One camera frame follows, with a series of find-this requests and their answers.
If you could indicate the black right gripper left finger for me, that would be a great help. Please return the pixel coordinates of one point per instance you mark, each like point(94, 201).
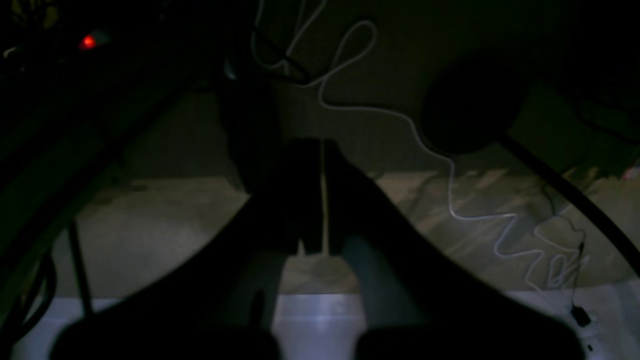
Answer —
point(219, 304)

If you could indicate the black power strip red switch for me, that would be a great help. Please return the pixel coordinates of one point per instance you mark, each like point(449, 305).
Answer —
point(94, 39)

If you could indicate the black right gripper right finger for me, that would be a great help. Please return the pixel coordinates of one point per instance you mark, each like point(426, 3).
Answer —
point(419, 304)

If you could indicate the black round stool base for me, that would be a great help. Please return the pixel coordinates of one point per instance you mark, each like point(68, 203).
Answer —
point(470, 103)

